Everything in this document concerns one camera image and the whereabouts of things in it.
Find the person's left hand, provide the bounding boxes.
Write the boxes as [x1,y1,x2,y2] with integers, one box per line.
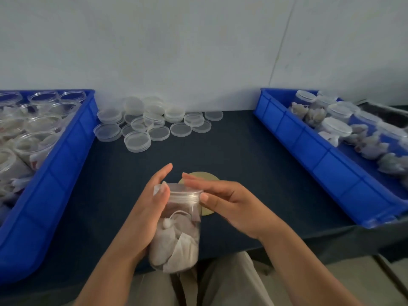
[109,163,173,264]

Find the person's right hand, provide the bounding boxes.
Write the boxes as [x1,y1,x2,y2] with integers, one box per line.
[182,173,283,242]

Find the clear screw lid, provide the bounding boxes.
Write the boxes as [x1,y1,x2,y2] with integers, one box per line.
[168,183,203,202]

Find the clear plastic jar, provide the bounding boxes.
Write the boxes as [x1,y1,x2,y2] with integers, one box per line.
[148,183,203,274]

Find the person's right forearm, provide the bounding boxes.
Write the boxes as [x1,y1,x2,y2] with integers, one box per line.
[258,218,365,306]

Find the person's left forearm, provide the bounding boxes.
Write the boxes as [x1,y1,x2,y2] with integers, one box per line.
[73,250,142,306]

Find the yellow round disc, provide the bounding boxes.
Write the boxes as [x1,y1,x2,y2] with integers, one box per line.
[178,171,221,217]

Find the bunch of white tea bags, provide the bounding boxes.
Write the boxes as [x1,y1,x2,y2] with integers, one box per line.
[149,202,201,273]

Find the dark blue table cover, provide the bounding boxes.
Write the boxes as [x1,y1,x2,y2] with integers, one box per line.
[0,110,408,301]

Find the pile of clear lids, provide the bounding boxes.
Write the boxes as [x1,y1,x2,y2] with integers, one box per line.
[93,96,224,153]

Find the person's beige trousers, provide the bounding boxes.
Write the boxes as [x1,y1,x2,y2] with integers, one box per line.
[127,251,275,306]

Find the blue bin with open jars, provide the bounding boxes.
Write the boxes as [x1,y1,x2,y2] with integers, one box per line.
[0,89,99,285]

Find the blue bin with lidded jars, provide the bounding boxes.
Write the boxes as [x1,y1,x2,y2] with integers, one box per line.
[253,88,408,229]

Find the group of open filled jars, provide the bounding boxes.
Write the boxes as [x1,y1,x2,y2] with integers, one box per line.
[0,91,87,227]

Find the group of lidded filled jars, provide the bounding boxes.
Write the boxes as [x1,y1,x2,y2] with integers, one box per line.
[288,90,408,189]

